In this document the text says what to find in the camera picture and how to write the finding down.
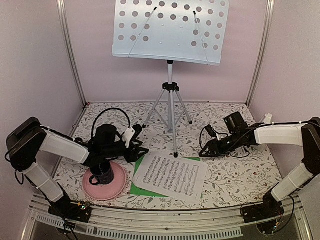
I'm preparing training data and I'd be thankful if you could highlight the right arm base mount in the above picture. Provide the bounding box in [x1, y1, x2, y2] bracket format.
[240, 198, 285, 223]

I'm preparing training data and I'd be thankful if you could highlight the left aluminium post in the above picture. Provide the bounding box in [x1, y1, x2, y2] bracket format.
[56, 0, 87, 108]

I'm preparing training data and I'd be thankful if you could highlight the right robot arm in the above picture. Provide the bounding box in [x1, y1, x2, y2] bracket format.
[199, 112, 320, 218]

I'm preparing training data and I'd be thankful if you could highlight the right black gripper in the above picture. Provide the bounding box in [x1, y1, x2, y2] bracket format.
[199, 132, 242, 158]

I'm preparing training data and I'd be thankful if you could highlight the green sheet music page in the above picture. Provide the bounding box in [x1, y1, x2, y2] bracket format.
[130, 156, 181, 198]

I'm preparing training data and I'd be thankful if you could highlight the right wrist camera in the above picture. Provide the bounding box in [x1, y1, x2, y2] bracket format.
[205, 124, 221, 141]

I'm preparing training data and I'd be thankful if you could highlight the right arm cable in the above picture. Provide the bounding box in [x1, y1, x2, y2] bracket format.
[198, 124, 251, 158]

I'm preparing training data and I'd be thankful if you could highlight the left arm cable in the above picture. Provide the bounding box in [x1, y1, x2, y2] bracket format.
[91, 107, 133, 146]

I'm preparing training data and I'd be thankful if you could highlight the dark blue mug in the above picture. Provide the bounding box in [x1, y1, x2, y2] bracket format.
[89, 161, 115, 186]

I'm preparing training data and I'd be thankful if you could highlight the white wedge block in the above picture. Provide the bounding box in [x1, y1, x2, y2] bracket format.
[259, 113, 273, 124]

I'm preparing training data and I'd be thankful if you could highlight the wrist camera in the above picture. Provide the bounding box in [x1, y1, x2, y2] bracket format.
[205, 124, 221, 141]
[121, 124, 143, 149]

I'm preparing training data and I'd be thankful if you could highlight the light blue music stand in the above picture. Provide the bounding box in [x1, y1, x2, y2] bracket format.
[111, 0, 230, 158]

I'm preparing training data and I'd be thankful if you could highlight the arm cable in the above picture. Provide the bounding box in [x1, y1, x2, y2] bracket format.
[198, 124, 251, 158]
[91, 107, 133, 146]

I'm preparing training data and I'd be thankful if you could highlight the pink plate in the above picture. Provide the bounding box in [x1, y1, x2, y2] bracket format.
[82, 162, 127, 201]

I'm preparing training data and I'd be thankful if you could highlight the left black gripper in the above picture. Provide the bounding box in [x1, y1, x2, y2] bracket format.
[102, 140, 150, 163]

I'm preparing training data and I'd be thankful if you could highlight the aluminium front rail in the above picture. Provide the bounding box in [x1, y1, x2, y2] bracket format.
[21, 194, 313, 240]

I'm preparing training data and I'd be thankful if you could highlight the white sheet music page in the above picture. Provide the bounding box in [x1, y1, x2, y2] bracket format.
[132, 152, 208, 203]

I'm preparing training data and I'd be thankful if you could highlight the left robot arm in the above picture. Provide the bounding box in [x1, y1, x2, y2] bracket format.
[5, 117, 149, 217]

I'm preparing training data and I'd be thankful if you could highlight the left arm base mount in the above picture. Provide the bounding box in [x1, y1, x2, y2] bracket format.
[47, 192, 92, 223]

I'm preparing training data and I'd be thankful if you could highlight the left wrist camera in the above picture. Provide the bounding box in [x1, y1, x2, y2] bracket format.
[121, 124, 143, 149]

